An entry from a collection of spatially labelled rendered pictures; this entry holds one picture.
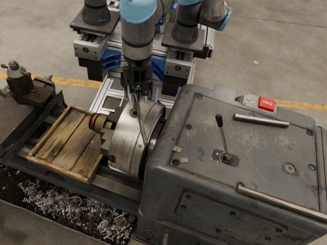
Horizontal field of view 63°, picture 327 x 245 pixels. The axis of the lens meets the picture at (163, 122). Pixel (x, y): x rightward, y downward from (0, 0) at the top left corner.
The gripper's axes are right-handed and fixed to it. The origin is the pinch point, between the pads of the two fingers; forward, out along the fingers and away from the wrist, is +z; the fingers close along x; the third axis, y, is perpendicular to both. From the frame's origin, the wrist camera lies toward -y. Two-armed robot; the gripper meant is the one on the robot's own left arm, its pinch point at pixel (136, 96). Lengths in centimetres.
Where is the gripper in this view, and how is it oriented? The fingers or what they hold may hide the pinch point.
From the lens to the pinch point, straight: 84.1
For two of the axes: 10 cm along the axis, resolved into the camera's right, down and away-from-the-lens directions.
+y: 1.8, 8.2, -5.5
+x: 9.8, -1.0, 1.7
